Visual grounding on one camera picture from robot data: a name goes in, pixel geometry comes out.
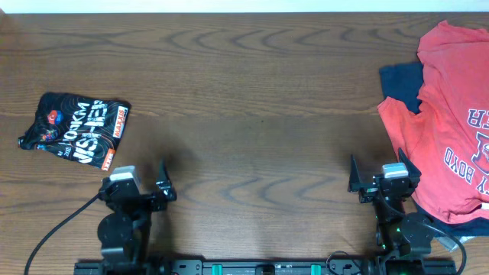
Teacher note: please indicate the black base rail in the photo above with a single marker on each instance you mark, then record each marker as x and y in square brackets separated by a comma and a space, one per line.
[336, 265]

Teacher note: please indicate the black orange-patterned jersey shirt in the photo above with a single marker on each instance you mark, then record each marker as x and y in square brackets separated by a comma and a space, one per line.
[77, 128]

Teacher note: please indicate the navy blue garment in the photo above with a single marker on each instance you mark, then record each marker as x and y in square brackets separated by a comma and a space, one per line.
[402, 82]

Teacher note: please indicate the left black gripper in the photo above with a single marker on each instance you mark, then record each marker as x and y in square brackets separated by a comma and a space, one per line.
[149, 197]

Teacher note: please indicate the red printed t-shirt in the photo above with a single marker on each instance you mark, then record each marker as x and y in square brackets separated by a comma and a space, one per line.
[448, 139]

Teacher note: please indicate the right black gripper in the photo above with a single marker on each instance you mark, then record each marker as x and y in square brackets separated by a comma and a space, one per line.
[416, 173]

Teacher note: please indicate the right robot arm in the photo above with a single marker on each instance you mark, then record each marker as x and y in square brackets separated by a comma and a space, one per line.
[404, 238]

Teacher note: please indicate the grey garment corner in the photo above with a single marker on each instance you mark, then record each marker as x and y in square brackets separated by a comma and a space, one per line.
[451, 245]

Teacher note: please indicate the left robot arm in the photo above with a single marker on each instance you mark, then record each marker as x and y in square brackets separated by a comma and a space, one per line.
[124, 234]

